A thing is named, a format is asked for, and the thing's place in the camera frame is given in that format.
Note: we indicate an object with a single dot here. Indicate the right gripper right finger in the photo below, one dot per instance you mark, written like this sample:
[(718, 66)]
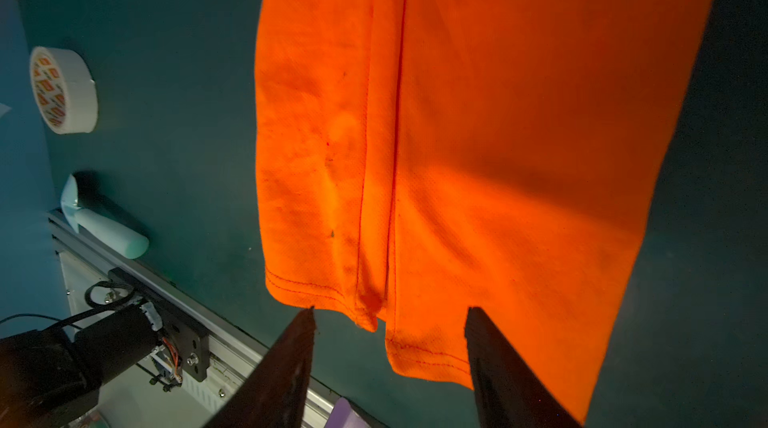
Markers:
[(507, 393)]

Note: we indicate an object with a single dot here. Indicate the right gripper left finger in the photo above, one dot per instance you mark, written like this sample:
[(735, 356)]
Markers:
[(275, 393)]

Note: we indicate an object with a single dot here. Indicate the orange t-shirt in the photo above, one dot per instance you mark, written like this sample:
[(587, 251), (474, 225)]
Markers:
[(417, 158)]

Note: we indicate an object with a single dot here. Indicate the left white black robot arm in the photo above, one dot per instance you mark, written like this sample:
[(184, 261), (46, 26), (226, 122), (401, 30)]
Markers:
[(51, 377)]

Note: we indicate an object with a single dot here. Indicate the light teal toy trowel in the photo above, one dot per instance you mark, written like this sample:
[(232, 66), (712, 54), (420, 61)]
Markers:
[(120, 238)]

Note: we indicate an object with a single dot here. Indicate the roll of tape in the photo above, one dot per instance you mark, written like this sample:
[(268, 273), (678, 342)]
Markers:
[(64, 91)]

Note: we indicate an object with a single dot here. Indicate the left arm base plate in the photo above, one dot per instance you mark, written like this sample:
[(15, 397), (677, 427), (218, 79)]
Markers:
[(187, 335)]

